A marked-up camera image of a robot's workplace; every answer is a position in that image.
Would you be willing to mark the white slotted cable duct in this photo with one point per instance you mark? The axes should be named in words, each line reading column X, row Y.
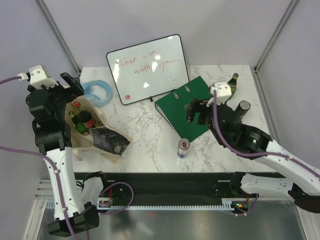
column 105, row 205

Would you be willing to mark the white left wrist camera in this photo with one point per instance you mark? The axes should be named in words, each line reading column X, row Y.
column 38, row 78

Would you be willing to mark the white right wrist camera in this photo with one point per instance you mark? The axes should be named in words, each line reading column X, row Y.
column 220, row 92

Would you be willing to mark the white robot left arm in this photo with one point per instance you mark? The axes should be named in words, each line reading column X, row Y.
column 74, row 212

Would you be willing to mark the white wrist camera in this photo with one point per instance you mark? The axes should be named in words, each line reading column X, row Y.
column 38, row 78
column 220, row 92

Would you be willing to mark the small white whiteboard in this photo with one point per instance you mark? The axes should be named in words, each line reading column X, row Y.
column 148, row 69

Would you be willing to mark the aluminium frame post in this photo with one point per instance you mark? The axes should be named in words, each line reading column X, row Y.
column 58, row 35
column 276, row 34

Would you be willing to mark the right aluminium frame post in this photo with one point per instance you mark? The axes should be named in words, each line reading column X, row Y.
column 276, row 34

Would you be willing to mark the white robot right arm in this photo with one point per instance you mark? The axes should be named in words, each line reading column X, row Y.
column 299, row 183

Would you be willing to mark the beige canvas tote bag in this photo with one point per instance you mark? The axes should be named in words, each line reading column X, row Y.
column 105, row 140

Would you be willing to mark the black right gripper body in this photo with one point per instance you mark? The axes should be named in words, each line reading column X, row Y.
column 204, row 116

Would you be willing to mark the cola bottle red cap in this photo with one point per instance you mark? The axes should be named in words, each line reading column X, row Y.
column 85, row 116

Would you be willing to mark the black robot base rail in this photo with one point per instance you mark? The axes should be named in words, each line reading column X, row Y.
column 168, row 189

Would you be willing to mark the left aluminium frame post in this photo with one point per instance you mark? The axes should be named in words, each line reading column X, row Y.
column 58, row 35

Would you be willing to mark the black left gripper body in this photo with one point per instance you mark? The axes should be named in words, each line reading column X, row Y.
column 67, row 95

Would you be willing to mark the black yellow label can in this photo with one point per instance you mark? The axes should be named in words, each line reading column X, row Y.
column 242, row 108

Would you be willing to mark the green ring binder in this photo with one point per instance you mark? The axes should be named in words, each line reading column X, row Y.
column 172, row 108

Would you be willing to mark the silver blue energy drink can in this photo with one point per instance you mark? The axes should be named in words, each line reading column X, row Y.
column 183, row 147

